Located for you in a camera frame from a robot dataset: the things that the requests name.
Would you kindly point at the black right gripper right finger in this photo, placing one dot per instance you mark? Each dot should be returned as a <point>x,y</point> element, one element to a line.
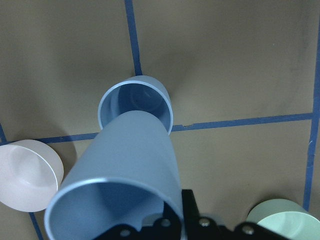
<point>198,226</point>

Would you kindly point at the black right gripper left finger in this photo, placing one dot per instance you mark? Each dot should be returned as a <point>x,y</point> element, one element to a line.
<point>161,226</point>

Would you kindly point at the blue cup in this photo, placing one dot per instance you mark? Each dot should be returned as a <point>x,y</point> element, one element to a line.
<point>137,93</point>
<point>128,173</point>

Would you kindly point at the mint green bowl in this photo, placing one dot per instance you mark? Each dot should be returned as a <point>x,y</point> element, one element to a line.
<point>282,216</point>

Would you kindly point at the pink bowl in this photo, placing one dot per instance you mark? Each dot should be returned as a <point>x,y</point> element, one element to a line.
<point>31,173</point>

